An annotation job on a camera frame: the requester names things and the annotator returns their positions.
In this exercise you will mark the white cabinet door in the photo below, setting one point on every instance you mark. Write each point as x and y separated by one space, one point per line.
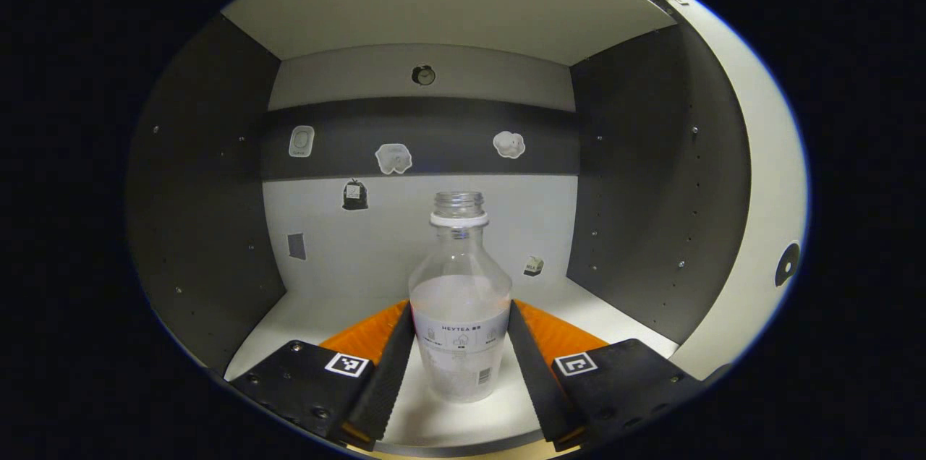
767 178

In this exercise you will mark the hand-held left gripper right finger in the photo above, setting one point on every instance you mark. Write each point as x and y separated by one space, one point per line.
539 388

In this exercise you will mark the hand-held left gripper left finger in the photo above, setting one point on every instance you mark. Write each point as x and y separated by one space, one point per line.
387 380

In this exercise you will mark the clear plastic bottle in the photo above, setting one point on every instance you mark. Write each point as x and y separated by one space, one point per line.
460 301

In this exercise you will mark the white cabinet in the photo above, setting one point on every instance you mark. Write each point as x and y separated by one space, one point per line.
434 4

